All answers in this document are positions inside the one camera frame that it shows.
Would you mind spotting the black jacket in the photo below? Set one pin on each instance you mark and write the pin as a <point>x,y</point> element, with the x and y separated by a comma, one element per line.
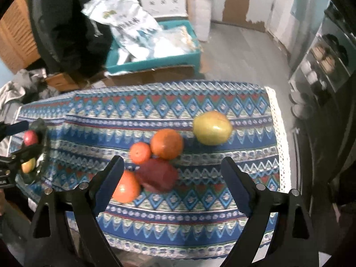
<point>69,27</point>

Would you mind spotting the white printed bag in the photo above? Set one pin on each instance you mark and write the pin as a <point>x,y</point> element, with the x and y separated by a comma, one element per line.
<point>125,16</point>

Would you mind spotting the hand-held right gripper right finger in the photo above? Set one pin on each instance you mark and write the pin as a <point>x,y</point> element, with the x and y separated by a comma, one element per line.
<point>236,189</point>

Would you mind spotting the white plastic bag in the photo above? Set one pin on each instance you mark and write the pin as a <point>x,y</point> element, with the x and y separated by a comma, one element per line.
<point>167,43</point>

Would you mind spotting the small orange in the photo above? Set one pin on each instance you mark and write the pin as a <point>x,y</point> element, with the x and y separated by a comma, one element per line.
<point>140,152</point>

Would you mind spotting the small red apple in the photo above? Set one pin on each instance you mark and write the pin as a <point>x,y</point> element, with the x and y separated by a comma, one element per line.
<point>30,137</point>

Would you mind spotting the dark glass bowl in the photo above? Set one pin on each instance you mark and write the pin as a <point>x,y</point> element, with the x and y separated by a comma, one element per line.
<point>44,136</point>

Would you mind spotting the blue patterned tablecloth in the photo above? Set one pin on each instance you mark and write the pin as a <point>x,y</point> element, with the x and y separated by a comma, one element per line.
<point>194,205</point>

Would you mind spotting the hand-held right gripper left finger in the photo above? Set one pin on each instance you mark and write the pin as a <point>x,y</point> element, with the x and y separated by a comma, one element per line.
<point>110,185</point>

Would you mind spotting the white lattice basket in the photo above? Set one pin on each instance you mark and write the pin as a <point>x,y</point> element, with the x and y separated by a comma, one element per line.
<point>162,1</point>

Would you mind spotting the dark red apple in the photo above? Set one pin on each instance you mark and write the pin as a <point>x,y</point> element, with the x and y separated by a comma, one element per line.
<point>157,175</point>

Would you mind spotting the metal shelf rack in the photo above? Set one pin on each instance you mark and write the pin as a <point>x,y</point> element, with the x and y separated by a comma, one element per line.
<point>328,61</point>

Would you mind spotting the yellow fruit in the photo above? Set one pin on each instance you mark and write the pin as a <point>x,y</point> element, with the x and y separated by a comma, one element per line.
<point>27,166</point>

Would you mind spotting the white wrapped bundle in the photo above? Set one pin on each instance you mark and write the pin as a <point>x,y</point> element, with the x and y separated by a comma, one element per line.
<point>200,16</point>

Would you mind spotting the white cup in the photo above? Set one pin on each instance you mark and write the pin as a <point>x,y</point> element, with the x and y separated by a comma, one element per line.
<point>295,96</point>
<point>299,110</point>

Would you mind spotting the grey clothes pile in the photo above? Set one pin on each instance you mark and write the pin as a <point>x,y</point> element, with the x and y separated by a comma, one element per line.
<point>16,89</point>

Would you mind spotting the large orange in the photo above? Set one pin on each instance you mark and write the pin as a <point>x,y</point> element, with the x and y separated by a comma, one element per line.
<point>167,144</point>

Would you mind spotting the yellow-green apple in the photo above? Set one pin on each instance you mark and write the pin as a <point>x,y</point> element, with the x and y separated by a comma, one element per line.
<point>212,128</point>

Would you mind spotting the brown cardboard box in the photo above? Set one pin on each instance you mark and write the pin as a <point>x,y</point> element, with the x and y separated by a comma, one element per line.
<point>150,76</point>

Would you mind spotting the teal cardboard box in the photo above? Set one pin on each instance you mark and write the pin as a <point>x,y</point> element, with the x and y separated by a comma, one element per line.
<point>155,64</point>

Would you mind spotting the orange-red persimmon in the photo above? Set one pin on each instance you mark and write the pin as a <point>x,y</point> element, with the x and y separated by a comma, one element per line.
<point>128,187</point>

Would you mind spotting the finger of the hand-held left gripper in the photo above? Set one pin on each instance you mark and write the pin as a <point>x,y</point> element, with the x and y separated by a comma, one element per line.
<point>18,126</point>
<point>26,151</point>

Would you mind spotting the wooden louvre door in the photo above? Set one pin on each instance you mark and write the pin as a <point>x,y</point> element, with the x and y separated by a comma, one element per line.
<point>16,33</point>

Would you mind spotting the small wooden box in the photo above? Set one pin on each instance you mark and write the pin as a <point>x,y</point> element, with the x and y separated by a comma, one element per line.
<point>62,81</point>

